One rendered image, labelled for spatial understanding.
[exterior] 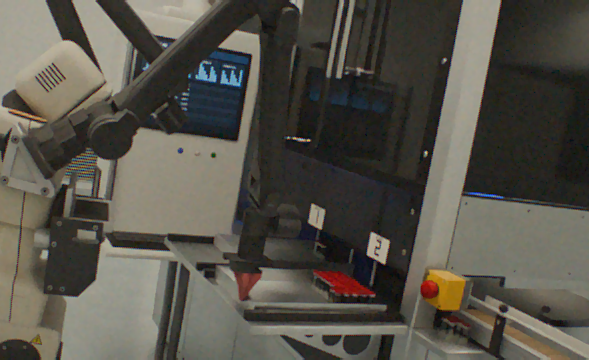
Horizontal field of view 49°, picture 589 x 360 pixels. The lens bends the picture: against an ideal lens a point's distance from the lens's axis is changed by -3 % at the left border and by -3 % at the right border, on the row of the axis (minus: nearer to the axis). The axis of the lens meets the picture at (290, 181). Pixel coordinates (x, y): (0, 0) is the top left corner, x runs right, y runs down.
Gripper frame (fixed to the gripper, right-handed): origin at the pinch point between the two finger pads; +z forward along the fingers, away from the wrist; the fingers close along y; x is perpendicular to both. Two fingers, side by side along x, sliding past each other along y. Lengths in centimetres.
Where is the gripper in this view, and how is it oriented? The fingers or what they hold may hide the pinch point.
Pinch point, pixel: (242, 297)
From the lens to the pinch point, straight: 146.9
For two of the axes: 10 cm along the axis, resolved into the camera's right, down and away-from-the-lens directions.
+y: 8.8, 1.2, 4.5
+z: -1.9, 9.8, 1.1
